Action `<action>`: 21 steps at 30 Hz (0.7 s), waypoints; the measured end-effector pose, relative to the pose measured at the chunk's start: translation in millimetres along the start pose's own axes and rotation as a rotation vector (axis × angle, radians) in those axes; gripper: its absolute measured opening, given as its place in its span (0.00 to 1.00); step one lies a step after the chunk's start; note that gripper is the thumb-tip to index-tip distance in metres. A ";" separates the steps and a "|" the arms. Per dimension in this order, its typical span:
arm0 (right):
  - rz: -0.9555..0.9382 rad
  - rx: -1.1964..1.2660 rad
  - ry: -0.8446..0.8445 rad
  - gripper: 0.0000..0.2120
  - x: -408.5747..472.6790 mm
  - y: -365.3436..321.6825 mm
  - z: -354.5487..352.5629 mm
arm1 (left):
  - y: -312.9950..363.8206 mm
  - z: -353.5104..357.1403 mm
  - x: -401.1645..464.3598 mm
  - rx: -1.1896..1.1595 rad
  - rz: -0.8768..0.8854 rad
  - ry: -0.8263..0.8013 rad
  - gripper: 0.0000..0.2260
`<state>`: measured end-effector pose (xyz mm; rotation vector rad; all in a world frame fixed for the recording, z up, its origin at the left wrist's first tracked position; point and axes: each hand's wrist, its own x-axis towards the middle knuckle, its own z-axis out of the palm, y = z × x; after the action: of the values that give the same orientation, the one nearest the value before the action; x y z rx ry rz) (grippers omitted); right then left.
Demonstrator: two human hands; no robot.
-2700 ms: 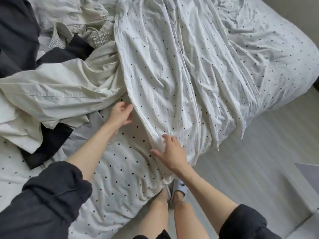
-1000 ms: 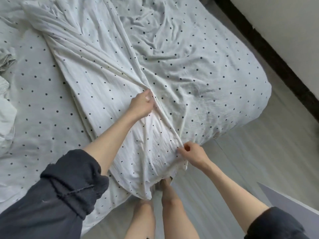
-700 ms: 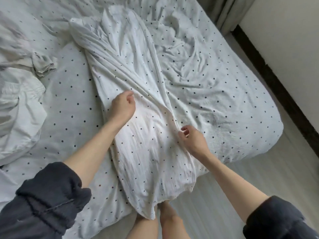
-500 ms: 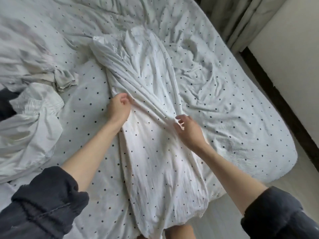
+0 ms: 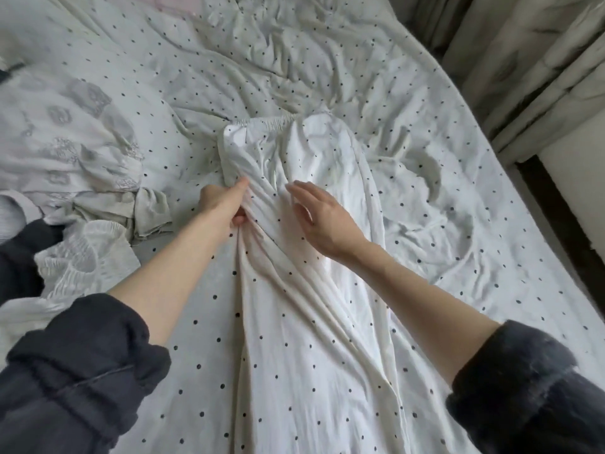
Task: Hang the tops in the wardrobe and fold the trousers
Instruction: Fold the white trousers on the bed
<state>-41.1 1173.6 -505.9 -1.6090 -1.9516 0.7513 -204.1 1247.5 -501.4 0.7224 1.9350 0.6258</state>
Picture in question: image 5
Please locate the person's black left sleeve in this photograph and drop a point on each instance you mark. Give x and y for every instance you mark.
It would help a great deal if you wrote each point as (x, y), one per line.
(80, 383)

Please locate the person's left hand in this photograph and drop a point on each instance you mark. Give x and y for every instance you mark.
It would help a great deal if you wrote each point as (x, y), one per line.
(225, 201)

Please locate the person's left forearm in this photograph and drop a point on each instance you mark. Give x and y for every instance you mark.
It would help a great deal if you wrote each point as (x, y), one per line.
(180, 274)

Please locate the person's black sleeve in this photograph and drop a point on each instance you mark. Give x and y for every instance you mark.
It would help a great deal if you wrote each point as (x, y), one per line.
(529, 392)
(80, 383)

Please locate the cream patterned pyjama top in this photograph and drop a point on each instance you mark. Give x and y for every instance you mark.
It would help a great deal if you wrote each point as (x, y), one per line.
(57, 137)

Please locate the striped beige curtain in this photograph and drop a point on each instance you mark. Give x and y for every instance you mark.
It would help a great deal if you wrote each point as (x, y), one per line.
(520, 61)

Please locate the black garment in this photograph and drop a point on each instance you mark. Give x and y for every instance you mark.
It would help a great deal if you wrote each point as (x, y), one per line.
(21, 260)

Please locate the person's right hand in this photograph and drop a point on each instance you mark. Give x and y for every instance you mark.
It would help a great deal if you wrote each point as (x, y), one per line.
(326, 222)

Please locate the white polka dot trousers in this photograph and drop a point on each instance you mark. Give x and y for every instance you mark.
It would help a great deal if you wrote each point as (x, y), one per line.
(302, 326)

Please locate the white dotted bed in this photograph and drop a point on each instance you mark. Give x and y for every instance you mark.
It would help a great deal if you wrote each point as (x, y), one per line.
(444, 212)

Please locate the person's right forearm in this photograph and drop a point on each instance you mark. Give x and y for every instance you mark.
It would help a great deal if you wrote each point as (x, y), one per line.
(425, 302)

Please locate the person's black right sleeve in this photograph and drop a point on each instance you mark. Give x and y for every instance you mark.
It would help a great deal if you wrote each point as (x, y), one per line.
(529, 392)

